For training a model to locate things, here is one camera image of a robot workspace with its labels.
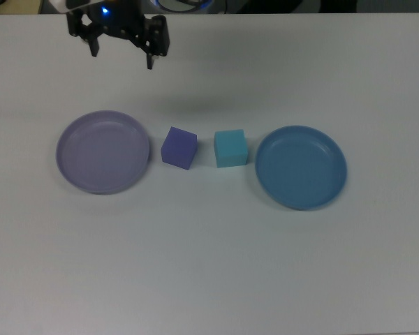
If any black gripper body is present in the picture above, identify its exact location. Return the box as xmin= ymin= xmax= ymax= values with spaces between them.
xmin=89 ymin=0 xmax=147 ymax=40

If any purple cube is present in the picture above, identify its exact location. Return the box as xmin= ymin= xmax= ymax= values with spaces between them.
xmin=160 ymin=126 xmax=198 ymax=171

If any purple plate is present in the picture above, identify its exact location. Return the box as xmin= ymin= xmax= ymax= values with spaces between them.
xmin=55 ymin=110 xmax=151 ymax=195

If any cyan cube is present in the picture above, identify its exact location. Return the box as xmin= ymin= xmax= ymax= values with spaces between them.
xmin=214 ymin=128 xmax=249 ymax=169

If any blue plate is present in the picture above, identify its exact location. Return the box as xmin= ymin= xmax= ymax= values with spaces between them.
xmin=254 ymin=124 xmax=348 ymax=211

